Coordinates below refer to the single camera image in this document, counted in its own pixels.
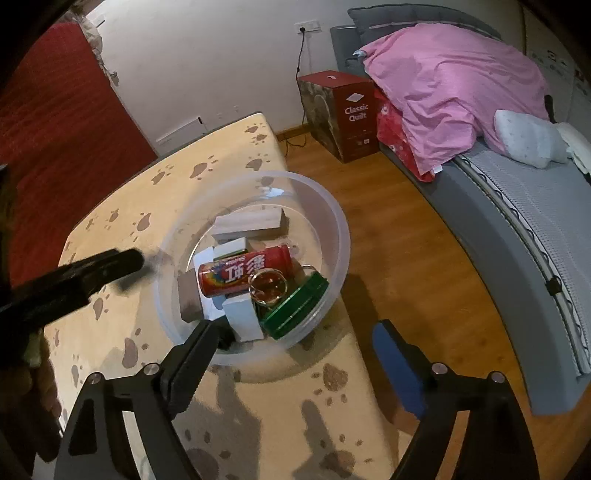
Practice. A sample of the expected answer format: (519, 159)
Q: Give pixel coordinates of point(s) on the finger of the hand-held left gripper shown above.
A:
(111, 267)

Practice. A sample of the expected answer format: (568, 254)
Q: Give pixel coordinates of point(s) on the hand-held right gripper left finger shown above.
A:
(194, 364)

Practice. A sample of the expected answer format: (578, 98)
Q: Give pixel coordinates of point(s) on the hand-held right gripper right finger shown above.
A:
(397, 369)

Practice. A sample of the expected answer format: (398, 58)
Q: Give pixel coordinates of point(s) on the dark wood block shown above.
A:
(190, 297)

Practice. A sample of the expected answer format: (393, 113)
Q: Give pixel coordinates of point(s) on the red candy can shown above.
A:
(240, 272)

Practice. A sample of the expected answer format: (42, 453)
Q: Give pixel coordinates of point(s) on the white mahjong tile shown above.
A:
(231, 249)

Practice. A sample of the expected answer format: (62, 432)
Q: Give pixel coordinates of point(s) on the light wood block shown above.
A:
(251, 224)

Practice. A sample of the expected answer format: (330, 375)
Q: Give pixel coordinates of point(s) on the clear plastic bowl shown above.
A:
(318, 217)

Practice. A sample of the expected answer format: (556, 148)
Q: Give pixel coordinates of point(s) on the person's left hand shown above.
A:
(44, 397)

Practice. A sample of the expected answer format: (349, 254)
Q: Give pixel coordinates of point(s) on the white rectangular box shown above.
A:
(242, 318)

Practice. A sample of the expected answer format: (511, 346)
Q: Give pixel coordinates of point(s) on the paw print tablecloth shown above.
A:
(277, 415)

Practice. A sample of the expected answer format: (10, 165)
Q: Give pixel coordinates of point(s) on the red curtain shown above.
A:
(60, 138)

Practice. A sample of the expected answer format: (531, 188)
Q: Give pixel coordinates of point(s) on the grey bed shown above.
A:
(517, 221)

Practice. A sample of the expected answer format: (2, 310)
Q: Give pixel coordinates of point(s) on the light floral curtain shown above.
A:
(99, 50)

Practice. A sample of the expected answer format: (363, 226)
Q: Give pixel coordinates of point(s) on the red patterned package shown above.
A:
(401, 138)

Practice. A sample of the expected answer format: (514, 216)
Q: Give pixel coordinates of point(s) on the red cardboard box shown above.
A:
(351, 115)

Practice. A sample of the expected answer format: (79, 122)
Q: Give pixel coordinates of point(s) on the white dotted pillow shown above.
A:
(526, 136)

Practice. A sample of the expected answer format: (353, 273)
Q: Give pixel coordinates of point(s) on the pink blanket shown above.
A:
(452, 92)

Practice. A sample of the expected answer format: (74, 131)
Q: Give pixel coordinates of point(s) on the white folded cloth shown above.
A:
(577, 143)

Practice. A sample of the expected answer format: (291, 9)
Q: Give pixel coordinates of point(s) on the black slim object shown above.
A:
(549, 108)

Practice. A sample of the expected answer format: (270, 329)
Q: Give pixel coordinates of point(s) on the white wardrobe with stickers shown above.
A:
(558, 55)

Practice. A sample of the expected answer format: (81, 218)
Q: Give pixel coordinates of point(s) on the white wall panel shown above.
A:
(180, 131)

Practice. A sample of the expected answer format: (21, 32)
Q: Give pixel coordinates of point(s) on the white wall socket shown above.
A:
(308, 26)

